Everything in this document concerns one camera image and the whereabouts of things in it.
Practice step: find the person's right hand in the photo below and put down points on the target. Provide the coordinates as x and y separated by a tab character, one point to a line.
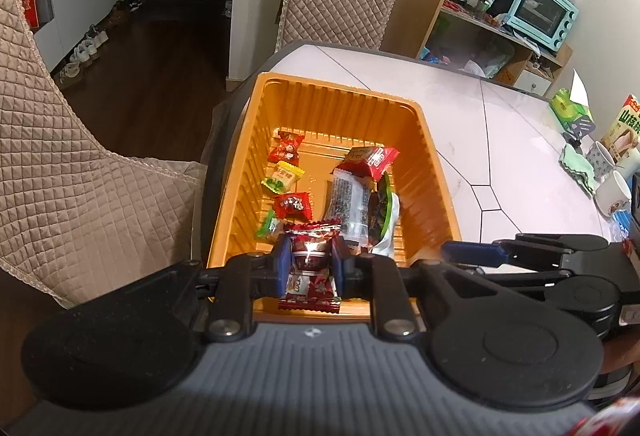
622	351

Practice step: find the orange plastic tray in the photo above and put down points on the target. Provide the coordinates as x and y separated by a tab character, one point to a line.
340	116

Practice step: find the patterned mug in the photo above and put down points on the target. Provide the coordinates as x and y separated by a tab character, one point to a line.
600	159

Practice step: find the small red cartoon candy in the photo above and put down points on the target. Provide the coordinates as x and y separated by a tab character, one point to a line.
286	149

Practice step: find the red and green candy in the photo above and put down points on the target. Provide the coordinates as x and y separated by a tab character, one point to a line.
267	226

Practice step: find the white cartoon mug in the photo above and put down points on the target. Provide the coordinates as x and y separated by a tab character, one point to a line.
612	193

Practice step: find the green cloth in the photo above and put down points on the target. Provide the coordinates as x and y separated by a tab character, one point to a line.
577	166

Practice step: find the wooden shelf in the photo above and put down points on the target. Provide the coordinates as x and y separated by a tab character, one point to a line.
415	11

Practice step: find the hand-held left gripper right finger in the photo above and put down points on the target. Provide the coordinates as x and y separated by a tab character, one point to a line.
340	268

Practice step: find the grey slotted holder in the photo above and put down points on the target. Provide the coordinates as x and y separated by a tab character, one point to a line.
580	129

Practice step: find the yellow food box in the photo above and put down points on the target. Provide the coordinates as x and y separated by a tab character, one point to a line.
622	129

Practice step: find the teal toaster oven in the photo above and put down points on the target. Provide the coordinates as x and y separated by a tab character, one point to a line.
540	11

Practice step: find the red patterned clothing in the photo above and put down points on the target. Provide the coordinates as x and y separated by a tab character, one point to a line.
610	421

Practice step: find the large red snack packet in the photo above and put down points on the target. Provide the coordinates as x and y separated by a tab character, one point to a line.
384	160

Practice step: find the red clear-window candy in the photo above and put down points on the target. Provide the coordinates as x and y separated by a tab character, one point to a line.
312	246

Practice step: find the row of shoes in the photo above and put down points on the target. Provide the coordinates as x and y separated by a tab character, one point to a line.
95	46

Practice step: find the clear bottle with blue label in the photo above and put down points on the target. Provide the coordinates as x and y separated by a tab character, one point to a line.
621	223

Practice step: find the green and silver snack packet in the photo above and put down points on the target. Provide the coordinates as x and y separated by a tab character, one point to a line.
382	216

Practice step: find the red candy wrapper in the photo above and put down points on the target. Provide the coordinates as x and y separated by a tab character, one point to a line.
292	205

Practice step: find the green tissue pack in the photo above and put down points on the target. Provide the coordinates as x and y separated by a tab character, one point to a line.
567	106

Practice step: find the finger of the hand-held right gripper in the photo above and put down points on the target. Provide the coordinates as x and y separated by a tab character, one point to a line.
472	252
530	278

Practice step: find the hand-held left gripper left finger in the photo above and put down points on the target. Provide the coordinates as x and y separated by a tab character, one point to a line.
282	268

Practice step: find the black seaweed packet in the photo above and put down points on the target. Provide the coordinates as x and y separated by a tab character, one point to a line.
345	201

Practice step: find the yellow and green candy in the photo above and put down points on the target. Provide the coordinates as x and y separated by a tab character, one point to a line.
283	175

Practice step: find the red and gold snack packet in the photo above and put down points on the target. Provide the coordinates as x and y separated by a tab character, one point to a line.
352	157

